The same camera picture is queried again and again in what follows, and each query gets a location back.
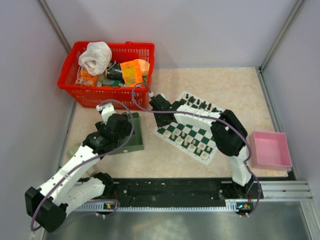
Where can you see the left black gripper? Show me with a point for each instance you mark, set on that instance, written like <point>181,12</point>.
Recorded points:
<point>127,130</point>

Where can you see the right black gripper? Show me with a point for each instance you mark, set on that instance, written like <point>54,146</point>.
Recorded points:
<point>159,124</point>

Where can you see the dark green plastic tray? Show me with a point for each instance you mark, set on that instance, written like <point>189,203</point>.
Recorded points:
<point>136,141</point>

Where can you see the green white chess mat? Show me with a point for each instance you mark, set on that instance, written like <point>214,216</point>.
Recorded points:
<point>194,141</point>

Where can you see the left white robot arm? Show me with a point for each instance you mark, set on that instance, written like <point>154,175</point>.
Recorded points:
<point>51,203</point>

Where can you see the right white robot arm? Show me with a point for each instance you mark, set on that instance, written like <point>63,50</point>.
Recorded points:
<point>228,132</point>

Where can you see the peach sponge block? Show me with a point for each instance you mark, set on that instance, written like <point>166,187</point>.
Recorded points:
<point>144,67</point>

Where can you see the red plastic shopping basket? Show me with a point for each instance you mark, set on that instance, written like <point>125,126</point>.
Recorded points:
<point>91,96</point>

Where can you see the orange yellow snack package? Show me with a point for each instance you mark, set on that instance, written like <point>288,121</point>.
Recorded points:
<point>131,72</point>

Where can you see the black wrapped bundle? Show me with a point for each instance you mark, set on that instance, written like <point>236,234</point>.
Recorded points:
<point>114,71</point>

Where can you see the white crumpled plastic bag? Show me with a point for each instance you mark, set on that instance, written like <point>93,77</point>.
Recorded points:
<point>96,58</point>

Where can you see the pink plastic tray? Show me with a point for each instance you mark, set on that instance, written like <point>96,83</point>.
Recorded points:
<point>270,151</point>

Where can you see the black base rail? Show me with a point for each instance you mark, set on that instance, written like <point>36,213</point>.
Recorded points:
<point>178,192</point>

